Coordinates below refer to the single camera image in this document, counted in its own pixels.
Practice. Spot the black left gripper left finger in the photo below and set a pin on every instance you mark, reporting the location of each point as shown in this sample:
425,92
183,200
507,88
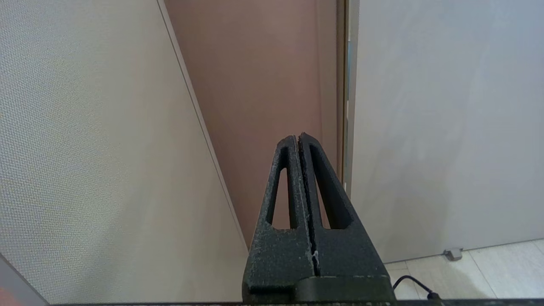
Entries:
276,255

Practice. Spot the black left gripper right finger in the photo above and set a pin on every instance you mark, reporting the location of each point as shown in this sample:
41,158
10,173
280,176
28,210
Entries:
344,250

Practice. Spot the small metal floor door stop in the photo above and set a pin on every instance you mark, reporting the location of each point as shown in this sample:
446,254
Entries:
453,254

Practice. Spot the white room door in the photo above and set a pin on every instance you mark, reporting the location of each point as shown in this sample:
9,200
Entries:
446,127

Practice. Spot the beige cabinet panel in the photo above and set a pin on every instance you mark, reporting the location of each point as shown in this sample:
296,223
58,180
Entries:
85,170

